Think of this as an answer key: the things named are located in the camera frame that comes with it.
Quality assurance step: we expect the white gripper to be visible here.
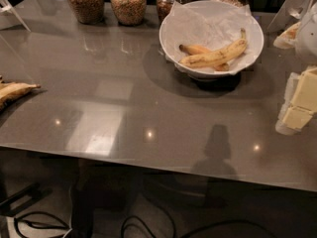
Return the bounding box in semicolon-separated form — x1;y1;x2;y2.
273;2;317;135

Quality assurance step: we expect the large yellow banana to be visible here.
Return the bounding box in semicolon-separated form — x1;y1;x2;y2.
179;28;248;68

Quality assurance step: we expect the white ceramic bowl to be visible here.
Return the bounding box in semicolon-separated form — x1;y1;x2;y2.
158;0;265;81

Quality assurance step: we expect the small yellow banana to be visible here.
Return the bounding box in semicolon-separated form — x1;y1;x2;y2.
179;45;229;71

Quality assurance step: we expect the banana on left edge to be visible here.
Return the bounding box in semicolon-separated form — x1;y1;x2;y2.
0;80;41;110

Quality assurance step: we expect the white panel top right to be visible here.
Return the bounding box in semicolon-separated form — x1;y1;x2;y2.
267;0;316;32

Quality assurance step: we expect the white paper liner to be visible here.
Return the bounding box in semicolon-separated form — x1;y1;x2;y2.
160;1;263;76

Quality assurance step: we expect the left glass grain jar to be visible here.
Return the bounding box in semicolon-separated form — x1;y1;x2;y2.
67;0;104;24

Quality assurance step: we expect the white stand top left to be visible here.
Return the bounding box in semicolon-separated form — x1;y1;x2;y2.
0;0;30;31

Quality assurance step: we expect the black floor cable right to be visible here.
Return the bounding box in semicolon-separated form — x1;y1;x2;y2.
120;195;278;238

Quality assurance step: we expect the black floor cable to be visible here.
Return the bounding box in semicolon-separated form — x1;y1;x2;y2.
13;210;72;238
120;195;278;238

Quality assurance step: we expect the black floor cable left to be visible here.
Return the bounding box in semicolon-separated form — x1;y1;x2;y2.
13;210;72;238

